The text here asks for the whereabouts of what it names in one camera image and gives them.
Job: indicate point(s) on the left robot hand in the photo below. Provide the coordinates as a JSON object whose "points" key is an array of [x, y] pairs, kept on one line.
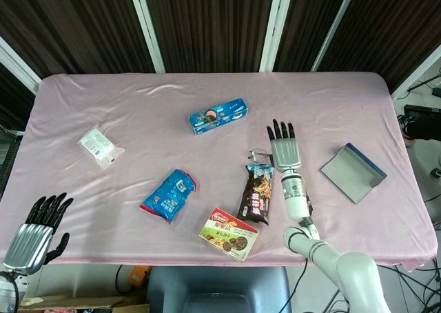
{"points": [[29, 245]]}

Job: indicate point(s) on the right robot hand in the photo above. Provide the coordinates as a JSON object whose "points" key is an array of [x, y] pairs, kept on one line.
{"points": [[286, 154]]}

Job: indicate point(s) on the thin-rimmed eyeglasses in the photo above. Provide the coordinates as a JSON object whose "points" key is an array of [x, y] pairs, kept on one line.
{"points": [[256, 153]]}

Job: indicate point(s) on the dark brown chocolate snack bag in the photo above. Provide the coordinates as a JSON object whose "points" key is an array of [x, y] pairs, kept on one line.
{"points": [[256, 196]]}

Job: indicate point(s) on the blue glasses case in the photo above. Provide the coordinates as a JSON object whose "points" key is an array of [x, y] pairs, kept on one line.
{"points": [[349, 173]]}

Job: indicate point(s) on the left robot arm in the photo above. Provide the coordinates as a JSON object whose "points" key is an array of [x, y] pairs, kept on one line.
{"points": [[8, 292]]}

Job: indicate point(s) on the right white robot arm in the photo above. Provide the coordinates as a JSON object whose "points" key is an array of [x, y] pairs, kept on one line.
{"points": [[296, 199]]}

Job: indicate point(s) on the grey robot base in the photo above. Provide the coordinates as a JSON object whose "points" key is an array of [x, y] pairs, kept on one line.
{"points": [[217, 289]]}

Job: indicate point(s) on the blue Oreo cookie box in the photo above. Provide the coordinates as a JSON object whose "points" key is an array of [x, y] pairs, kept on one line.
{"points": [[218, 116]]}

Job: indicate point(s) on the cardboard box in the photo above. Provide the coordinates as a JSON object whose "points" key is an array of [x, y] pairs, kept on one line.
{"points": [[86, 304]]}

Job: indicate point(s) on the red green Nestle wafer box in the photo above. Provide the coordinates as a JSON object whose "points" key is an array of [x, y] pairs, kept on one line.
{"points": [[229, 235]]}

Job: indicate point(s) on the orange device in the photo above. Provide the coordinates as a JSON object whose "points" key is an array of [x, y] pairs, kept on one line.
{"points": [[139, 276]]}

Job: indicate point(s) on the white tissue packet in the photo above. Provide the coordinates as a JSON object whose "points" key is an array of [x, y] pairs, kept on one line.
{"points": [[100, 147]]}

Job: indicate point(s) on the blue snack bag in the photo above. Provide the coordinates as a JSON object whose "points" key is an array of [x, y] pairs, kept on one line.
{"points": [[170, 196]]}

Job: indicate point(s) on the dark slatted partition panel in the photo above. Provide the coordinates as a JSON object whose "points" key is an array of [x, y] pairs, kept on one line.
{"points": [[210, 23], [389, 23], [303, 23], [69, 23]]}

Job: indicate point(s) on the pink tablecloth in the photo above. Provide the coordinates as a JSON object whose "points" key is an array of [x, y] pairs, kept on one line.
{"points": [[138, 102]]}

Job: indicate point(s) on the white partition frame post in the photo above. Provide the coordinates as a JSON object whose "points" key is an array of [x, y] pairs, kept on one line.
{"points": [[417, 71], [146, 27], [275, 27], [17, 65], [333, 27]]}

